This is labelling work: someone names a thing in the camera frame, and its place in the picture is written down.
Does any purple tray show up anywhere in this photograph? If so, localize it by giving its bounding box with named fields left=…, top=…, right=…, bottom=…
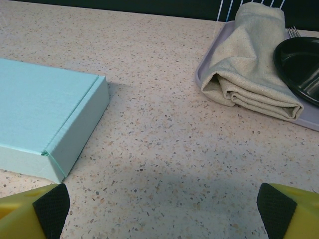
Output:
left=195, top=19, right=319, bottom=132

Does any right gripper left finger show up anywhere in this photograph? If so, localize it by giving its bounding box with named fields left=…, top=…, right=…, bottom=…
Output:
left=0, top=183, right=70, bottom=239

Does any black plate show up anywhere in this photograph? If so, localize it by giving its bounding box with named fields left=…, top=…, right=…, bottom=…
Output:
left=273, top=36, right=319, bottom=108

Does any fork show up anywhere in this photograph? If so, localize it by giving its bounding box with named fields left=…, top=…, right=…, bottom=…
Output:
left=286, top=25, right=302, bottom=39

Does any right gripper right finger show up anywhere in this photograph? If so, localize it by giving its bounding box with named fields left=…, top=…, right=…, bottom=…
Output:
left=256, top=183, right=319, bottom=239

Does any light blue paper box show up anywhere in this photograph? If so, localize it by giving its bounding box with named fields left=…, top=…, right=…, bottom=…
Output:
left=0, top=57, right=111, bottom=184

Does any beige folded cloth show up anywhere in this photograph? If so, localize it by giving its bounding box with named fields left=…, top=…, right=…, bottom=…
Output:
left=200, top=1, right=305, bottom=120

